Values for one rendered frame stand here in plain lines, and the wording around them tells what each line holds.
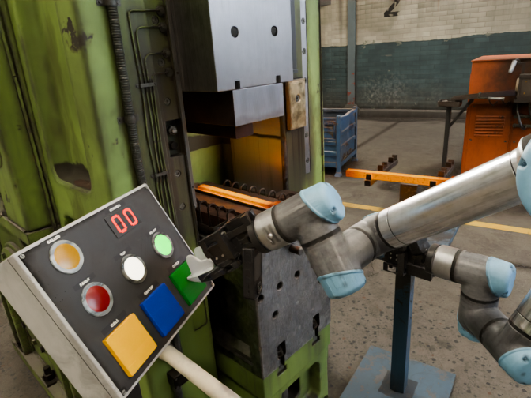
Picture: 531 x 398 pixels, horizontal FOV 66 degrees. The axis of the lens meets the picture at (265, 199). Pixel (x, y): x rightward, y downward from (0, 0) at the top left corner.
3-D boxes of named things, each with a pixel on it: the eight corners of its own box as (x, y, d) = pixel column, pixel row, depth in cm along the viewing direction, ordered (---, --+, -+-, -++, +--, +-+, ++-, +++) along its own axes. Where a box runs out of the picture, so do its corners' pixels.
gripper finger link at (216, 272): (204, 267, 83) (235, 252, 80) (209, 274, 84) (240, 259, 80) (193, 279, 79) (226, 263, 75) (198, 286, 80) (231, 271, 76)
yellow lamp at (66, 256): (88, 265, 67) (82, 242, 65) (58, 277, 64) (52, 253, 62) (80, 260, 69) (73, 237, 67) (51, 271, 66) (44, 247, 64)
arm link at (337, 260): (386, 269, 73) (358, 215, 73) (352, 298, 65) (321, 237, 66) (354, 279, 78) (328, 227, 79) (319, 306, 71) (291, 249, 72)
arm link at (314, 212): (341, 227, 65) (318, 180, 66) (286, 252, 70) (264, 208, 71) (353, 218, 72) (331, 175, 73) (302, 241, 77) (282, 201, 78)
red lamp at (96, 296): (118, 306, 68) (112, 284, 67) (91, 320, 65) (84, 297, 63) (109, 300, 70) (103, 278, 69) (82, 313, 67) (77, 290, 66)
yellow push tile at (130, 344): (158, 346, 72) (133, 312, 71) (132, 377, 65) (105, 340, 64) (151, 348, 72) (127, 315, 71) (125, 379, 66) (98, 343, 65)
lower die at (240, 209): (289, 223, 134) (288, 199, 131) (246, 245, 120) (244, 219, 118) (209, 199, 162) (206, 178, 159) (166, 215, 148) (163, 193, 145)
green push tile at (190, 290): (207, 285, 90) (188, 257, 88) (191, 305, 83) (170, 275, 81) (201, 288, 91) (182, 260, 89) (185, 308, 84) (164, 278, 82)
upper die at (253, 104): (284, 115, 122) (283, 82, 119) (235, 126, 108) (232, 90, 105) (197, 109, 149) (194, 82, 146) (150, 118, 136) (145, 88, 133)
